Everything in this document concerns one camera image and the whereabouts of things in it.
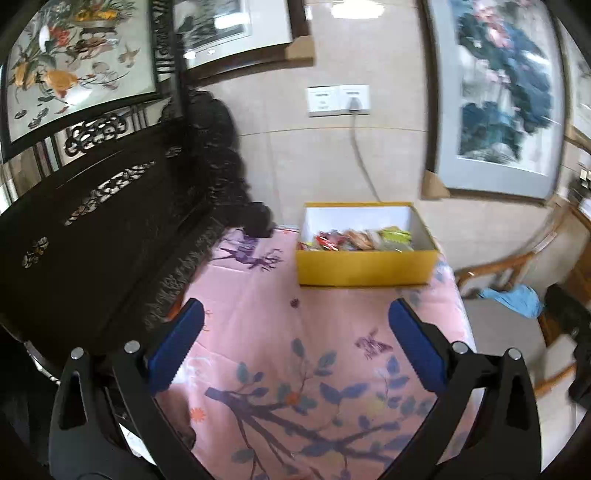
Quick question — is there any green snack bag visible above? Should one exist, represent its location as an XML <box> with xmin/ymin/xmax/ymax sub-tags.
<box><xmin>379</xmin><ymin>226</ymin><xmax>412</xmax><ymax>245</ymax></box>

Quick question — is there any red snack packet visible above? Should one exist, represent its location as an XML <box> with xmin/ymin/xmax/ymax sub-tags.
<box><xmin>315</xmin><ymin>234</ymin><xmax>342</xmax><ymax>251</ymax></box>

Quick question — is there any wooden armchair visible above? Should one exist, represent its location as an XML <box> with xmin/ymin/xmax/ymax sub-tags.
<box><xmin>452</xmin><ymin>230</ymin><xmax>591</xmax><ymax>398</ymax></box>

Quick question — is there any blue cloth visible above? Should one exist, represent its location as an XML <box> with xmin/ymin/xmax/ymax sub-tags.
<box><xmin>477</xmin><ymin>284</ymin><xmax>543</xmax><ymax>318</ymax></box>

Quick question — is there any dark carved wooden furniture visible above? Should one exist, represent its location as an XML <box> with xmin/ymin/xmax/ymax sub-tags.
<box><xmin>1</xmin><ymin>89</ymin><xmax>273</xmax><ymax>376</ymax></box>

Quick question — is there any pink floral tablecloth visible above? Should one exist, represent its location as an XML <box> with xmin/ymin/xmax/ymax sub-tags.
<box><xmin>157</xmin><ymin>229</ymin><xmax>473</xmax><ymax>479</ymax></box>

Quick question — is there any yellow cardboard box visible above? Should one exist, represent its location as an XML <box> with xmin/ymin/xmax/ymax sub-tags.
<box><xmin>295</xmin><ymin>202</ymin><xmax>440</xmax><ymax>288</ymax></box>

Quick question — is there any far right framed painting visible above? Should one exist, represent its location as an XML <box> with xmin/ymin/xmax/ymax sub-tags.
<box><xmin>560</xmin><ymin>23</ymin><xmax>591</xmax><ymax>151</ymax></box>

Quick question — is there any flower embroidery framed picture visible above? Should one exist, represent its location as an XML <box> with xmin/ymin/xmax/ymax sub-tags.
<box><xmin>1</xmin><ymin>1</ymin><xmax>174</xmax><ymax>160</ymax></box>

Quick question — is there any landscape ink framed painting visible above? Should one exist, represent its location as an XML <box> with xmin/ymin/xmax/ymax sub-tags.
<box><xmin>173</xmin><ymin>0</ymin><xmax>315</xmax><ymax>83</ymax></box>

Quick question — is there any lotus painting with frame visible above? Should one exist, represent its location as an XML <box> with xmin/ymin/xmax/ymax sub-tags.
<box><xmin>420</xmin><ymin>1</ymin><xmax>567</xmax><ymax>202</ymax></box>

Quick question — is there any grey plug with cable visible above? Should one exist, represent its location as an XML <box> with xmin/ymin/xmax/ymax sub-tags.
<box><xmin>346</xmin><ymin>96</ymin><xmax>384</xmax><ymax>203</ymax></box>

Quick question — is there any white wall socket right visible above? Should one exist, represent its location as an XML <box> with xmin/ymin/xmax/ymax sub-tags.
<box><xmin>339</xmin><ymin>84</ymin><xmax>370</xmax><ymax>115</ymax></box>

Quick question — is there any white wall socket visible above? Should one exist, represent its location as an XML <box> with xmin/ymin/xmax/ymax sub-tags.
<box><xmin>305</xmin><ymin>85</ymin><xmax>341</xmax><ymax>117</ymax></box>
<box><xmin>339</xmin><ymin>84</ymin><xmax>370</xmax><ymax>115</ymax></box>

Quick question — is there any white wall socket left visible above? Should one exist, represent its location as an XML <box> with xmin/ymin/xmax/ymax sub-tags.
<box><xmin>305</xmin><ymin>85</ymin><xmax>341</xmax><ymax>117</ymax></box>

